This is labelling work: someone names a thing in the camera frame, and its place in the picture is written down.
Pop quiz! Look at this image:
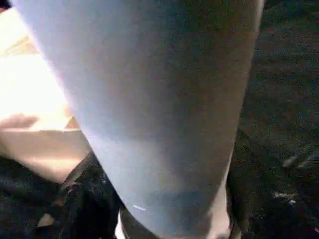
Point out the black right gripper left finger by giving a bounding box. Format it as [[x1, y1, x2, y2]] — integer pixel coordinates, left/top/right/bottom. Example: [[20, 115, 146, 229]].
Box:
[[37, 151, 125, 239]]

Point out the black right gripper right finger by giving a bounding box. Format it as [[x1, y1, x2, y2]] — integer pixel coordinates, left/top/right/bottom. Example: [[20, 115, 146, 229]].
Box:
[[225, 126, 319, 239]]

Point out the white plastic table leg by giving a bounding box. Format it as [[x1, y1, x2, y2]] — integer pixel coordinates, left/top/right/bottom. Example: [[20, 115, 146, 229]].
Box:
[[12, 0, 265, 239]]

